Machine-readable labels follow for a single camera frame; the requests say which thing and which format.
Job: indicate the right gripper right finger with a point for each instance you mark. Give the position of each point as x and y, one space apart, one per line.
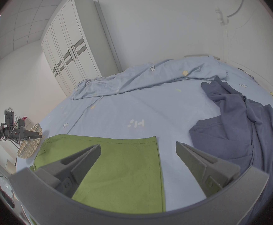
202 167

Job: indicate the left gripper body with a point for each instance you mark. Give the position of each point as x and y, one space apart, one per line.
21 133

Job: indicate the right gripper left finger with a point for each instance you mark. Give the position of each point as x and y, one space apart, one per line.
75 167

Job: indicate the green shorts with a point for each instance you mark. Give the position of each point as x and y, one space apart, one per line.
127 172

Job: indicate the round woven basket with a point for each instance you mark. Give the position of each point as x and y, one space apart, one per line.
29 144

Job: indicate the dark blue garment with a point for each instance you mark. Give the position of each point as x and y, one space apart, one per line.
232 130

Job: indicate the bed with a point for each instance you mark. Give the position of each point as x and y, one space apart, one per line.
150 106

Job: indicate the white wardrobe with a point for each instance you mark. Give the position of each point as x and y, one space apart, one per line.
75 46

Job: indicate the pale blue quilt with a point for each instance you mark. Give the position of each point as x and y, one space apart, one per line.
138 78

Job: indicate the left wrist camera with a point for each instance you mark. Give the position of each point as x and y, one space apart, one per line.
22 122

